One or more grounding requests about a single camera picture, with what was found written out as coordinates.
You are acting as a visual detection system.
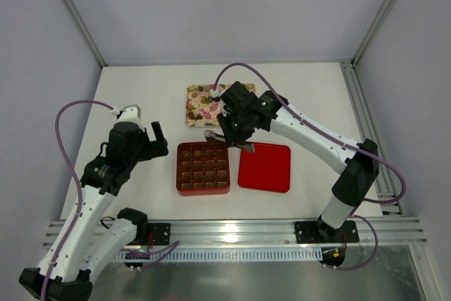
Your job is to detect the metal tweezers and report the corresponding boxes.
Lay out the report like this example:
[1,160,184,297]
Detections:
[204,130,255,153]

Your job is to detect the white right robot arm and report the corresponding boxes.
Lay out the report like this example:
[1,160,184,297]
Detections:
[211,82,379,242]

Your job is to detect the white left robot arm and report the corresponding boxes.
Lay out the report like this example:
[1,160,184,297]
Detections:
[19,121,168,300]

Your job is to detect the red chocolate box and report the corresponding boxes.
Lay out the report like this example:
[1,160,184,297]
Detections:
[175,142,231,197]

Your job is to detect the floral tray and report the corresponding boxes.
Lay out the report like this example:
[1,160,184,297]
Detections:
[183,82,257,128]

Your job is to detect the red box lid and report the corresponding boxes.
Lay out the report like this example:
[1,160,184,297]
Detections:
[237,142,291,194]

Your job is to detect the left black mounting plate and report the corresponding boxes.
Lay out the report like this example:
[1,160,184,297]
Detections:
[146,222,171,247]

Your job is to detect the black mounting plate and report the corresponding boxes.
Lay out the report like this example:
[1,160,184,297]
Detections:
[146,222,171,247]
[294,219,359,244]

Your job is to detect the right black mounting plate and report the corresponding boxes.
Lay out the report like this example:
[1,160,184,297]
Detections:
[294,219,359,244]

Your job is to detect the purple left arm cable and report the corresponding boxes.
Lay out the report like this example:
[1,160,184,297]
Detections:
[38,99,119,301]

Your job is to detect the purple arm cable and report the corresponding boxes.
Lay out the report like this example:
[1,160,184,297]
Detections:
[211,63,406,272]
[38,99,119,301]

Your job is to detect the white slotted cable duct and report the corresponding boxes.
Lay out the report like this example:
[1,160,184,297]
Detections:
[119,247,323,264]

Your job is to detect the aluminium front rail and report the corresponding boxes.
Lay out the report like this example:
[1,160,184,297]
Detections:
[41,216,429,250]

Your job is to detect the right aluminium side rail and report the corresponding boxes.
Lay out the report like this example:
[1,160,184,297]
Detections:
[340,61,400,200]

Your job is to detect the left aluminium frame post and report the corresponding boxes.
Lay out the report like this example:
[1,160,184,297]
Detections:
[61,0,107,68]

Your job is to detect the aluminium frame post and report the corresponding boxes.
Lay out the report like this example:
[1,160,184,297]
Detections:
[61,0,107,68]
[352,0,397,67]

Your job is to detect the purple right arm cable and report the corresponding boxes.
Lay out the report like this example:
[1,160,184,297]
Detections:
[211,63,406,272]

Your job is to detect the right aluminium frame post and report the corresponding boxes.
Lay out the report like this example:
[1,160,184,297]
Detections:
[352,0,397,67]

